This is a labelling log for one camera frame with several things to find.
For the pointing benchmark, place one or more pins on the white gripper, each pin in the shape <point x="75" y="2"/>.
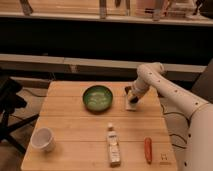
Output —
<point x="139" y="89"/>

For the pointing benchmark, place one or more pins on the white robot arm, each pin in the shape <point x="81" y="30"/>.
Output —
<point x="199" y="151"/>

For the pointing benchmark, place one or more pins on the green bowl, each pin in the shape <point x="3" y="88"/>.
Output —
<point x="97" y="98"/>

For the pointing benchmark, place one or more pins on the small white bottle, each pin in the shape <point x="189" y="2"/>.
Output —
<point x="113" y="147"/>

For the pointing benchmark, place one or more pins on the orange carrot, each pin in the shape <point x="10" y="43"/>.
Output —
<point x="148" y="149"/>

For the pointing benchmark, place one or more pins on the wooden table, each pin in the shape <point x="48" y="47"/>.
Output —
<point x="81" y="137"/>

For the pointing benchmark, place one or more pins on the white paper cup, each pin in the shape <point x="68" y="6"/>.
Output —
<point x="42" y="139"/>

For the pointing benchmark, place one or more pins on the black office chair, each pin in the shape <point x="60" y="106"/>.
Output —
<point x="9" y="101"/>

